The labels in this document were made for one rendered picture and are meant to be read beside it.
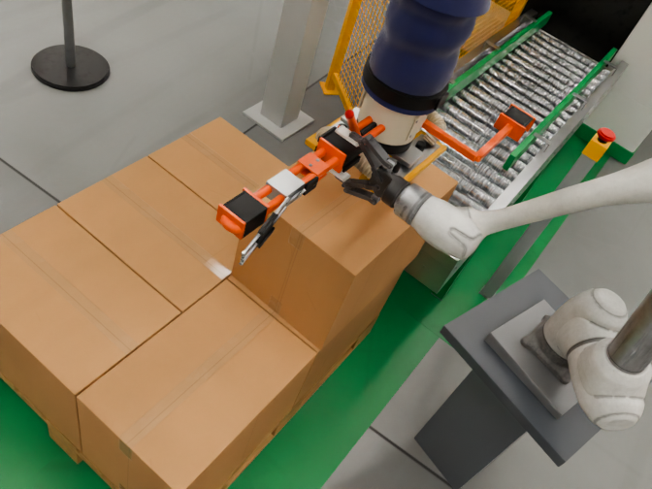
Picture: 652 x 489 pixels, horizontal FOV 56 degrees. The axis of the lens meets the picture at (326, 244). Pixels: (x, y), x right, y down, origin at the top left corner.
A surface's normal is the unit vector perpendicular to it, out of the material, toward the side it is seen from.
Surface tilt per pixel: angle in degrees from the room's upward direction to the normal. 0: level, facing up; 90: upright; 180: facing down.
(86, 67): 0
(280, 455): 0
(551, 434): 0
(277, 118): 90
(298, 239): 90
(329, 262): 90
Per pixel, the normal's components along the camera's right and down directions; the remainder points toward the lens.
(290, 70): -0.59, 0.51
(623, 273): 0.25, -0.64
